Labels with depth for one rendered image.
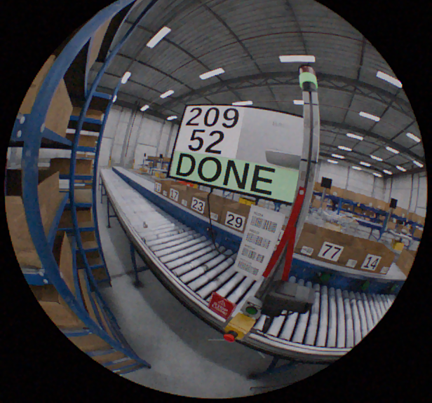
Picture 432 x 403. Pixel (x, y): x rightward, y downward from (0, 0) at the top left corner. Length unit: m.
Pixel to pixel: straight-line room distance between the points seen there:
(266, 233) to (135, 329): 1.32
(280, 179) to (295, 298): 0.32
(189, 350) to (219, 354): 0.23
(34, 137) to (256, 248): 0.44
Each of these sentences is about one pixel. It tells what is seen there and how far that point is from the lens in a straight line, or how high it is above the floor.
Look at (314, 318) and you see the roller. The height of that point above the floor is 0.75.
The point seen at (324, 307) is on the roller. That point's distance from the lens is 0.92.
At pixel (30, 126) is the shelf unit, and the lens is 0.20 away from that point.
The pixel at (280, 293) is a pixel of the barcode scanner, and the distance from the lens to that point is 0.33.
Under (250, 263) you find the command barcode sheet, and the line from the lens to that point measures 0.37.
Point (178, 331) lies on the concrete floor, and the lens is 1.39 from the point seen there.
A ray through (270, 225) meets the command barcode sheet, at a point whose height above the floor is 1.21.
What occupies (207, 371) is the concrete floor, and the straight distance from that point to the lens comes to 1.32.
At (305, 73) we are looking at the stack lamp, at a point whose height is 1.61.
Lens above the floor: 1.30
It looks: 7 degrees down
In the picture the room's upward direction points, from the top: 11 degrees clockwise
